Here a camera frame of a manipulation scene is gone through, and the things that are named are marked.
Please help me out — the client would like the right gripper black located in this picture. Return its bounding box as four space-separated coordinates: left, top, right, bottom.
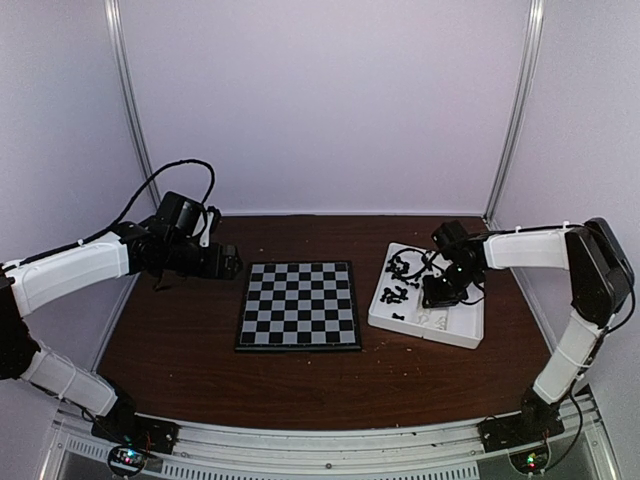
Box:
422 262 481 308

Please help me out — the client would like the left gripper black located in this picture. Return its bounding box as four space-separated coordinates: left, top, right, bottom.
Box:
165 237 243 281

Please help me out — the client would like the black white chessboard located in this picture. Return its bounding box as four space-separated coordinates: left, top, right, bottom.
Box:
235 260 362 352

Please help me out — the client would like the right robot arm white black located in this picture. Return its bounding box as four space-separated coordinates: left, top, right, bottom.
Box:
422 217 635 442

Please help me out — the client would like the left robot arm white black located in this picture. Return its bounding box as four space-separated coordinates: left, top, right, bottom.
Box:
1 222 242 444

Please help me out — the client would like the white chess pieces pile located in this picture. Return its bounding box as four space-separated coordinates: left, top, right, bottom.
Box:
416 309 448 331

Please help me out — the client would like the black chess pieces upper cluster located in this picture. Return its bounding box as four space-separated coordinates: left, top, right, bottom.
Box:
385 255 421 286

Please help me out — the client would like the black chess pieces cluster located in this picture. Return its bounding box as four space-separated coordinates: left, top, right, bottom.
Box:
385 255 421 286
379 286 408 304

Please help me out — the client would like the black chess pieces lower cluster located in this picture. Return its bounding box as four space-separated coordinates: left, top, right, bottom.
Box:
379 286 408 304

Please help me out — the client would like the right controller board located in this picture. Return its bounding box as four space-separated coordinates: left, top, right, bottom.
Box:
509 447 550 475

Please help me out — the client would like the controller board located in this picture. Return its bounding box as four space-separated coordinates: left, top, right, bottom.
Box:
509 447 550 475
107 446 148 477

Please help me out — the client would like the left controller board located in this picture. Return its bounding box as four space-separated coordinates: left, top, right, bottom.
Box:
107 446 148 477

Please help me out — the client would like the white plastic tray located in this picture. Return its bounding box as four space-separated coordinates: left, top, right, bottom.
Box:
368 242 484 349

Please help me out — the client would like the right black cable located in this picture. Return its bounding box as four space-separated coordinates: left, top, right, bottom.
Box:
394 247 441 284

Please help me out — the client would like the black cable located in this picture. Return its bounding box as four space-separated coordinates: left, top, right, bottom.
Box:
394 247 441 284
0 158 217 271

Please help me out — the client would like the left aluminium frame post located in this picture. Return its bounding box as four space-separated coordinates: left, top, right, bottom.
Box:
104 0 161 209

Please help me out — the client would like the aluminium frame post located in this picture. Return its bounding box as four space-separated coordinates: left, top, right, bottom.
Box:
104 0 161 209
483 0 545 225

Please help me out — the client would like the left black cable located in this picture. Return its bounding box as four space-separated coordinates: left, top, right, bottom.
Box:
0 158 217 271

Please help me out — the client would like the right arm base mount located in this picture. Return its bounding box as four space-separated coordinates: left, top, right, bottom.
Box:
477 387 565 453

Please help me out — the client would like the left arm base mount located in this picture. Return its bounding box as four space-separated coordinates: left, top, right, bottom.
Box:
91 389 179 454

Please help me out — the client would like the aluminium front rail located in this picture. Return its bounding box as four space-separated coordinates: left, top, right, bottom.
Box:
39 394 616 480

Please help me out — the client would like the right aluminium frame post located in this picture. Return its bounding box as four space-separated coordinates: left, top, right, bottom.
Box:
483 0 545 225

